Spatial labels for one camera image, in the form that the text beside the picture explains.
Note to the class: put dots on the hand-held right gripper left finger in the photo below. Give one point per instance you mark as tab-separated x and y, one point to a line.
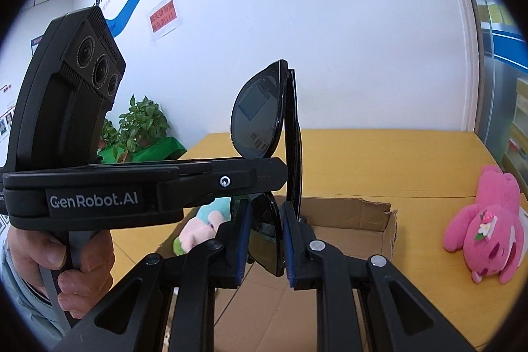
243	238

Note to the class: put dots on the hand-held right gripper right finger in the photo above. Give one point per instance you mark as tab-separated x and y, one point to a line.
289	251

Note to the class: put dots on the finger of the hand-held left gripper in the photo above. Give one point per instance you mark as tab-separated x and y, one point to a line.
247	179

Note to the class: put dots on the teal and pink plush toy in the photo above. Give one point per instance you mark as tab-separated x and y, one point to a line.
202	228

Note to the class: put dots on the black sunglasses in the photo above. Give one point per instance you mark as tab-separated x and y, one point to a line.
258	117

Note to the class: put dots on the cardboard box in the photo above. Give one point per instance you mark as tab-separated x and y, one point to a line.
350	222

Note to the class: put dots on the person's left forearm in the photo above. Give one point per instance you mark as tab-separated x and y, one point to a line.
16	290

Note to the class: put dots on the yellow desktop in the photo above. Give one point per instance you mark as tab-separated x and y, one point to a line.
392	162

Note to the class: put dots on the person's left hand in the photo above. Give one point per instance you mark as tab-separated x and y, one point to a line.
35	251

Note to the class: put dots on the small potted plant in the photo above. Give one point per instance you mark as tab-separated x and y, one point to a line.
108	133

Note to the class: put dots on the blue framed poster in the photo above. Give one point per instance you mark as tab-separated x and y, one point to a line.
36	46

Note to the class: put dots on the large potted plant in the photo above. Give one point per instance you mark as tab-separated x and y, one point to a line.
144	121

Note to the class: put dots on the red paper notice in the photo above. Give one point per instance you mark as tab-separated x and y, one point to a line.
165	19

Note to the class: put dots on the glass partition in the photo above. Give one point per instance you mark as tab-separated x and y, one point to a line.
501	88

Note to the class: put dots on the wall display of framed papers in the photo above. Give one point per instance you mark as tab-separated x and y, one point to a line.
6	117

